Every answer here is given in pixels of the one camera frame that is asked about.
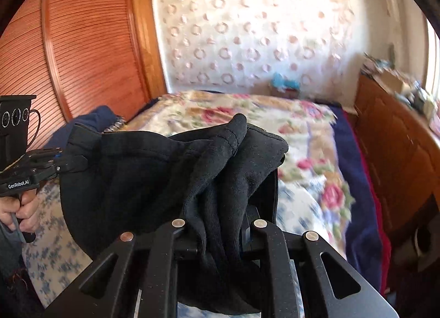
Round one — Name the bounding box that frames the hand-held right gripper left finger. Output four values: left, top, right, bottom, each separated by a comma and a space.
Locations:
43, 219, 200, 318

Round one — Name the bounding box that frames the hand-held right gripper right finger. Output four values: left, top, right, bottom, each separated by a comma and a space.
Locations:
241, 206, 399, 318

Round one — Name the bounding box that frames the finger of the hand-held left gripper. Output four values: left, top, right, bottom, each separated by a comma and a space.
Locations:
55, 154, 88, 173

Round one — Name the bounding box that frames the black printed t-shirt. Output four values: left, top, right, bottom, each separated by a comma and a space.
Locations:
60, 114, 289, 315

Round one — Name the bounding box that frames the person's left forearm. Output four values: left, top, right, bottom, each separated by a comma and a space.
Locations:
0, 223, 43, 318

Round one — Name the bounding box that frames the person's left hand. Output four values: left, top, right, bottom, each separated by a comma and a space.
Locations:
0, 189, 40, 244

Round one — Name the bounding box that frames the navy folded cloth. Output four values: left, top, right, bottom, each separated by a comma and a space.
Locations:
45, 105, 119, 148

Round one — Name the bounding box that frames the dark patterned folded cloth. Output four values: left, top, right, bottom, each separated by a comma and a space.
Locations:
105, 117, 128, 132

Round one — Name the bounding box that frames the blue and white floral bedsheet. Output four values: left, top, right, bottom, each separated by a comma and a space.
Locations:
22, 181, 348, 318

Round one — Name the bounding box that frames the navy bed sheet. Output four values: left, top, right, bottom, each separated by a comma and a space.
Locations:
320, 101, 384, 294

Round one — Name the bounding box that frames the floral blanket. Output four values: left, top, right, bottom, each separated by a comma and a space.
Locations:
125, 90, 356, 222

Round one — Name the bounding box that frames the long wooden cabinet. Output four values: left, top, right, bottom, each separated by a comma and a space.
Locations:
354, 74, 440, 236

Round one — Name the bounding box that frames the open cardboard box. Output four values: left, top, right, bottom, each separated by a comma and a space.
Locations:
373, 71, 404, 94

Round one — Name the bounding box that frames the sheer circle-patterned curtain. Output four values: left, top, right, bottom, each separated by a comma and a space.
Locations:
153, 0, 358, 99

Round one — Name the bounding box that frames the pile of clutter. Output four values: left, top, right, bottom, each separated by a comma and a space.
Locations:
361, 52, 392, 76

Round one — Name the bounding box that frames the wooden framed window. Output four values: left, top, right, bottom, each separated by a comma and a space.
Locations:
423, 16, 440, 102

